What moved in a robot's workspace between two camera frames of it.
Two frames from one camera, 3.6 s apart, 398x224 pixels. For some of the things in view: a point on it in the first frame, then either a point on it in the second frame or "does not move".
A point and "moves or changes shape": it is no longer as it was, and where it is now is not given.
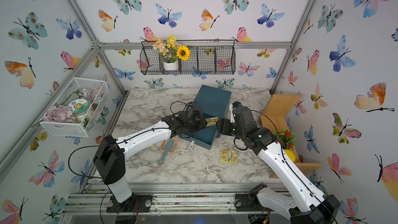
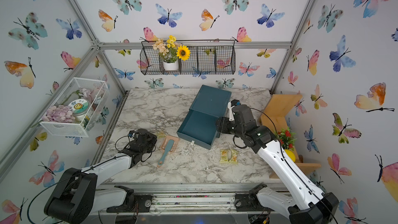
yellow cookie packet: x=224 y=156 does not move
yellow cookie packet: x=233 y=159 does not move
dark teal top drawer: x=204 y=137 does not move
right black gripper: x=224 y=127 does not move
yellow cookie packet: x=211 y=121 moves or changes shape
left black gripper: x=202 y=122 to x=153 y=138
